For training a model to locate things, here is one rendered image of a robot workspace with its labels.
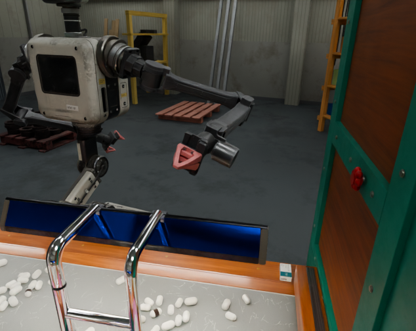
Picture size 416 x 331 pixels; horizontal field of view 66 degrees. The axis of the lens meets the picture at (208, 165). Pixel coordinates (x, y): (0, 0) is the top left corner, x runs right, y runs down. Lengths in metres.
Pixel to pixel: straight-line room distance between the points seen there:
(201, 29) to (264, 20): 1.53
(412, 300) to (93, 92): 1.21
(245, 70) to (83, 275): 7.11
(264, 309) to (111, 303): 0.45
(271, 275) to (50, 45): 1.18
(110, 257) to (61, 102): 0.68
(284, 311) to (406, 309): 0.58
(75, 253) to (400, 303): 1.01
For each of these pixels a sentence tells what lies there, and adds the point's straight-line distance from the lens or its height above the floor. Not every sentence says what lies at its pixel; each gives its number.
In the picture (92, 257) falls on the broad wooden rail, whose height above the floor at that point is 0.76.
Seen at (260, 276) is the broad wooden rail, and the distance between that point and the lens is 1.10.
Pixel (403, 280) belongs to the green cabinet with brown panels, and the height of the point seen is 1.19.
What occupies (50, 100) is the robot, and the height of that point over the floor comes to 1.21.
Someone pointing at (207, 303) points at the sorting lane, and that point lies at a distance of 1.04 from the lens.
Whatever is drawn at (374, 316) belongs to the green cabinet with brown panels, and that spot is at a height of 1.09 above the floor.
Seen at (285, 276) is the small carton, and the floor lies 0.78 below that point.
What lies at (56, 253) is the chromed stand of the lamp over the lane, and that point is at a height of 1.11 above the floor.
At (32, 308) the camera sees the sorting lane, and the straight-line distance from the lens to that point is 1.13.
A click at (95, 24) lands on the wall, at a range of 9.92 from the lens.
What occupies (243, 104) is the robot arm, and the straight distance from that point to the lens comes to 1.26.
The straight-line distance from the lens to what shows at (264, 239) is 0.69.
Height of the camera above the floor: 1.48
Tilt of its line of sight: 23 degrees down
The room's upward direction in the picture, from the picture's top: 1 degrees clockwise
